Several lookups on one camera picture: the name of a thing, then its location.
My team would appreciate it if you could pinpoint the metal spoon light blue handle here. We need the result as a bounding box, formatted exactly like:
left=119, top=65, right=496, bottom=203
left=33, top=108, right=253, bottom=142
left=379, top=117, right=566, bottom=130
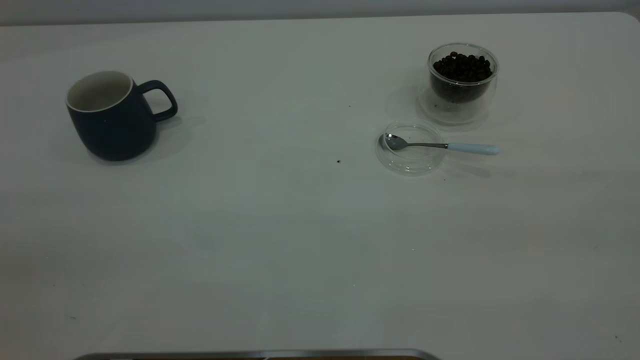
left=383, top=133, right=501, bottom=156

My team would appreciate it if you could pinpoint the dark blue ceramic mug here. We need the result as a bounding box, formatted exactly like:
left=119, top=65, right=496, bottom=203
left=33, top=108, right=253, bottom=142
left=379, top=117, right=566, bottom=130
left=65, top=70, right=179, bottom=162

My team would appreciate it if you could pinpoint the dark coffee beans pile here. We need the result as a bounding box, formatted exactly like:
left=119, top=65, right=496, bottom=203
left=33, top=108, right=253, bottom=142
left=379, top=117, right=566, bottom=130
left=430, top=51, right=496, bottom=104

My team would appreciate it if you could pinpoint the small clear glass dish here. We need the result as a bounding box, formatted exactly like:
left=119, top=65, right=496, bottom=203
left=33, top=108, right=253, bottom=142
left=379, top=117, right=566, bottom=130
left=375, top=121, right=447, bottom=176

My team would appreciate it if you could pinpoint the clear double-wall glass cup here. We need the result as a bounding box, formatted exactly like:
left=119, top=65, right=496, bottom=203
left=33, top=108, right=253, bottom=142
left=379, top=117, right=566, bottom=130
left=417, top=42, right=500, bottom=125

